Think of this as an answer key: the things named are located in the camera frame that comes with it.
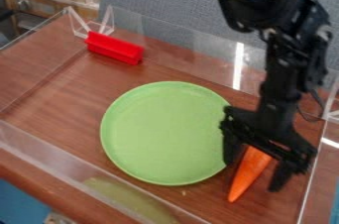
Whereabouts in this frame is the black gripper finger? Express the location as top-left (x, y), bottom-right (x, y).
top-left (223, 129), bottom-right (243, 165)
top-left (267, 161), bottom-right (304, 192)

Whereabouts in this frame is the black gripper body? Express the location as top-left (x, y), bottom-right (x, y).
top-left (220, 106), bottom-right (316, 172)

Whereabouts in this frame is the orange toy carrot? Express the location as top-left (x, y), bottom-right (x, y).
top-left (228, 147), bottom-right (271, 202)

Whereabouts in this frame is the green round plate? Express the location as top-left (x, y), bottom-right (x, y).
top-left (100, 81), bottom-right (228, 185)

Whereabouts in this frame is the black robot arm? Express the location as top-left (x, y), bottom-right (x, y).
top-left (217, 0), bottom-right (332, 192)

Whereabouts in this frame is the red plastic block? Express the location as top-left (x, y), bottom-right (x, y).
top-left (84, 32), bottom-right (144, 65)

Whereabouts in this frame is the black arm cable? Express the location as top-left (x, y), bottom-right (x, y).
top-left (295, 88), bottom-right (330, 123)

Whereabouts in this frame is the clear acrylic enclosure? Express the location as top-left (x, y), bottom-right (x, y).
top-left (0, 14), bottom-right (339, 224)

